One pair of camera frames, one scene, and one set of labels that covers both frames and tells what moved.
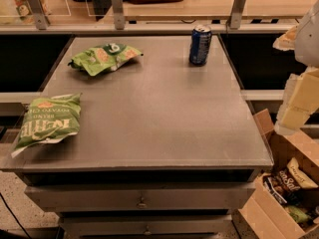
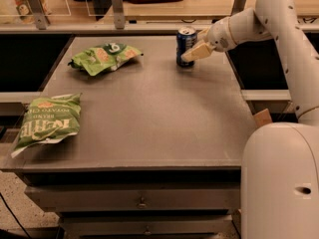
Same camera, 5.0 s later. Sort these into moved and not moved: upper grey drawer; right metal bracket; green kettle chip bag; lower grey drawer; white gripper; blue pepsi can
Moved: blue pepsi can; white gripper
Not moved: right metal bracket; upper grey drawer; lower grey drawer; green kettle chip bag
